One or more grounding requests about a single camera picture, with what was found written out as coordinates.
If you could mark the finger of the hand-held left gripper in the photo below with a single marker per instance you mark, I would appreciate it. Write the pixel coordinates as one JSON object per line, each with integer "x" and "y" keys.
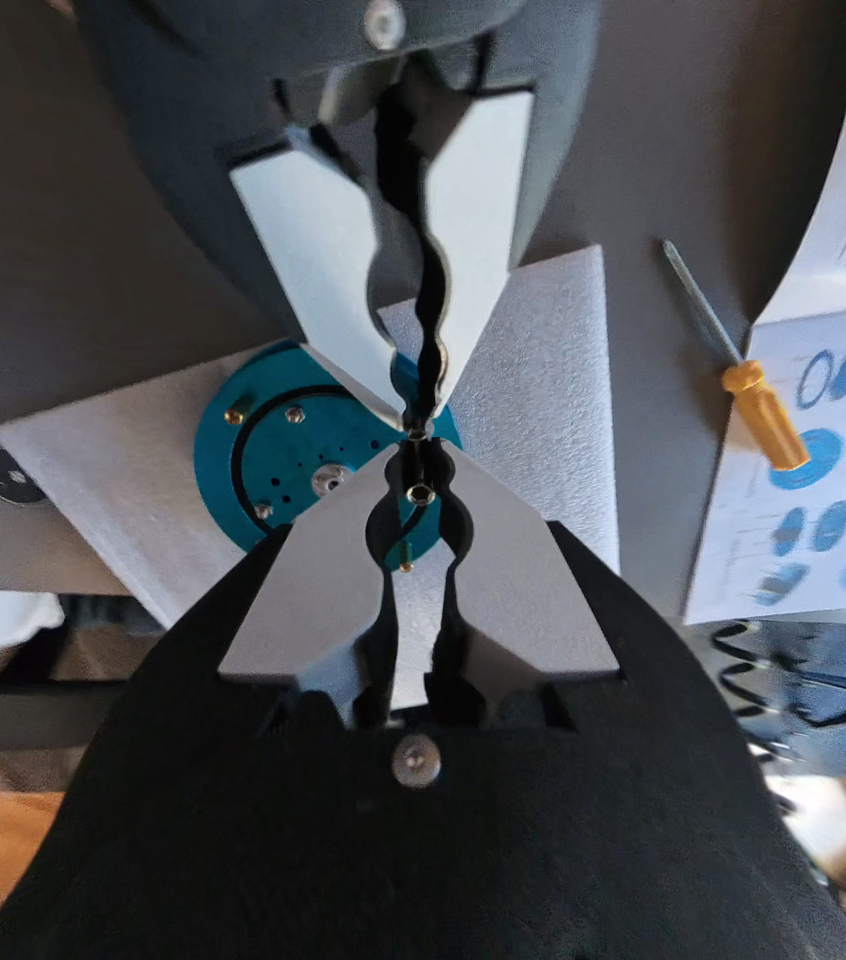
{"x": 310, "y": 240}
{"x": 483, "y": 195}

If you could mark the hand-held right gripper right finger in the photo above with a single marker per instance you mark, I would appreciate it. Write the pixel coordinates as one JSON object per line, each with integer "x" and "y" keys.
{"x": 535, "y": 592}

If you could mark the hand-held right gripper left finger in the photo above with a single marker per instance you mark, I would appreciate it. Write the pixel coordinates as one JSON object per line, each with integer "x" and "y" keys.
{"x": 303, "y": 600}

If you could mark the metal socket wrench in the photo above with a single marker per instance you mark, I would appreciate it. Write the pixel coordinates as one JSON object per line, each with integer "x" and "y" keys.
{"x": 420, "y": 493}

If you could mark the blue round base plate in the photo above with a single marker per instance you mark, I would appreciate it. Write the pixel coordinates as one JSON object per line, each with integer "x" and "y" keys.
{"x": 273, "y": 450}

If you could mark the dark grey desk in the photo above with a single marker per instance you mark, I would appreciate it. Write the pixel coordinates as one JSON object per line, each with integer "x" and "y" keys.
{"x": 92, "y": 225}

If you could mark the round black desk button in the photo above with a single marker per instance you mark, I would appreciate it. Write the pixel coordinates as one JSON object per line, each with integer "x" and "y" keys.
{"x": 10, "y": 476}

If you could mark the brass hex standoff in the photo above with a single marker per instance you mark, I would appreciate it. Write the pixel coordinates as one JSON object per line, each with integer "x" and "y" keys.
{"x": 405, "y": 556}
{"x": 237, "y": 411}

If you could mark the white foam sheet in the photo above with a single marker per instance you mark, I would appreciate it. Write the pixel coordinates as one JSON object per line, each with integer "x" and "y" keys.
{"x": 543, "y": 360}

